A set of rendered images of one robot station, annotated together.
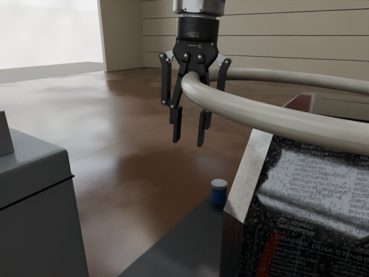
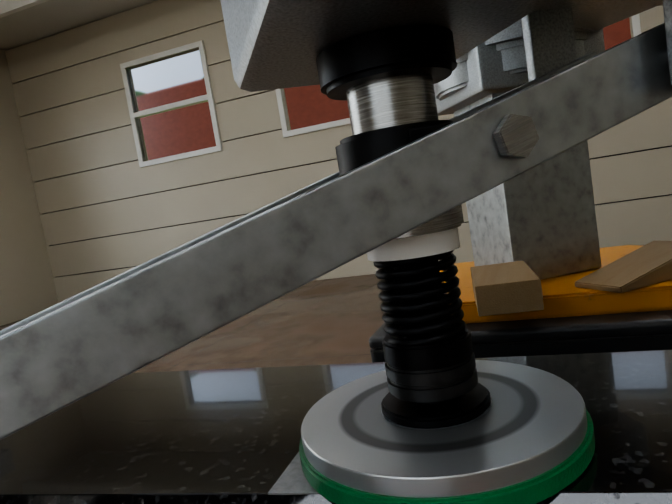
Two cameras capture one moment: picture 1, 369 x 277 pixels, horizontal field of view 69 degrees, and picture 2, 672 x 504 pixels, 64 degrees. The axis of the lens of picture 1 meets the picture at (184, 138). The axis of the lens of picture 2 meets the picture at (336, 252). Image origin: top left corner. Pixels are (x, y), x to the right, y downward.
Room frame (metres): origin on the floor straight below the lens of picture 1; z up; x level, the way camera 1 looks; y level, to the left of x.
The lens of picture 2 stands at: (0.06, -0.72, 1.00)
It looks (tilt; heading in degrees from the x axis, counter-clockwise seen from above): 5 degrees down; 345
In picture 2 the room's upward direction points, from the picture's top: 9 degrees counter-clockwise
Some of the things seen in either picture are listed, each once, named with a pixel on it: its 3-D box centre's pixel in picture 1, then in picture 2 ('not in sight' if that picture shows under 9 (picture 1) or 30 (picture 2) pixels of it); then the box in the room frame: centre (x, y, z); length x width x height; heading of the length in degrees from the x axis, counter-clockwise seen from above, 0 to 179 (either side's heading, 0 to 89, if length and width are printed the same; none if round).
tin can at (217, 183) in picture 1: (218, 191); not in sight; (1.45, -0.22, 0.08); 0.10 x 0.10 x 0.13
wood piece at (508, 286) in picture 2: not in sight; (503, 286); (0.89, -1.23, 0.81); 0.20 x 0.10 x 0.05; 152
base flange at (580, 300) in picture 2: not in sight; (535, 278); (1.06, -1.42, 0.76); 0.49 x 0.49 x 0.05; 54
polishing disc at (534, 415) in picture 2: not in sight; (436, 412); (0.44, -0.89, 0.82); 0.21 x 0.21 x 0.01
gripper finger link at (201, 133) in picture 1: (201, 128); not in sight; (0.50, -0.03, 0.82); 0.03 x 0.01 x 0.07; 164
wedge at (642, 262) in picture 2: not in sight; (638, 264); (0.83, -1.47, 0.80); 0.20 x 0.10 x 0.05; 95
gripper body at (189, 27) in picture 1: (195, 45); not in sight; (0.51, -0.02, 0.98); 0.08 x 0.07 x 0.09; 74
